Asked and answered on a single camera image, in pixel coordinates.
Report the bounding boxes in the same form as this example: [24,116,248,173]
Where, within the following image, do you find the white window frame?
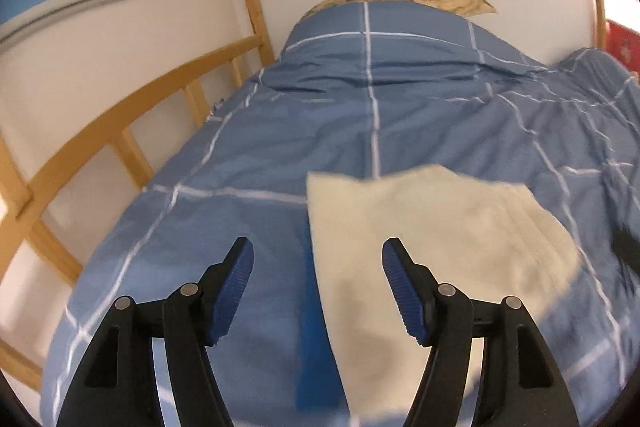
[0,0,221,58]

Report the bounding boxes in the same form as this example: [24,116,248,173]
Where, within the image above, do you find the cream pants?
[306,164,583,427]

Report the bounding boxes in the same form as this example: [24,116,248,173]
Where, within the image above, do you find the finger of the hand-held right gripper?
[612,224,640,269]

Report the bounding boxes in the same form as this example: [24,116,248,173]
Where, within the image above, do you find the folded blue cloth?
[295,227,351,410]

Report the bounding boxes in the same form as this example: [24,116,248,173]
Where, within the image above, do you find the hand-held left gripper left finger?
[56,237,255,427]

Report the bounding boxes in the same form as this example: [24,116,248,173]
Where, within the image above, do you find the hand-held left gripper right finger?
[381,237,581,427]

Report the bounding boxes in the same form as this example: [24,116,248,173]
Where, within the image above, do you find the blue checked duvet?
[40,2,640,427]

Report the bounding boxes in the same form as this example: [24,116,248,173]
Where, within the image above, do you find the red storage bin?
[606,21,640,72]

